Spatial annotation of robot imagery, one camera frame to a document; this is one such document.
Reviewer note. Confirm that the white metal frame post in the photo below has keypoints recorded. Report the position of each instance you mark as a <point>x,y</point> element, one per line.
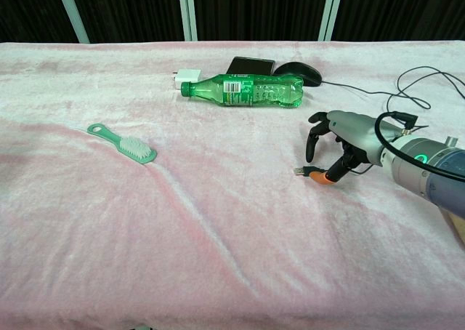
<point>188,10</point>
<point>331,10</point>
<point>72,10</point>

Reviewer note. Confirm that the pink fleece blanket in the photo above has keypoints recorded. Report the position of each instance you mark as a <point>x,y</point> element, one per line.
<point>181,199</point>

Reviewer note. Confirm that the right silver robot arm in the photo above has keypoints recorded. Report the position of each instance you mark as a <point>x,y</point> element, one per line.
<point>423,163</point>

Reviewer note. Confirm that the black computer mouse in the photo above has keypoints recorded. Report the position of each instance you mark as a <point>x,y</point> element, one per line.
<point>298,72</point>

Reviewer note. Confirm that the green plastic bottle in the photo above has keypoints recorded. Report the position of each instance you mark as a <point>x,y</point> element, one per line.
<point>247,90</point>

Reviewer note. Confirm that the green scrub brush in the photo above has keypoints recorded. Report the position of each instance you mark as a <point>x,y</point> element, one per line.
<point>125,144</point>

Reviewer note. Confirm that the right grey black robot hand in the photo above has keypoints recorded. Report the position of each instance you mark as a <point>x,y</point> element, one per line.
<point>354,128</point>

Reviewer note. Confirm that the white power adapter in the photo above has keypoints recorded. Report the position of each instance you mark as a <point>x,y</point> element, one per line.
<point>186,77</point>

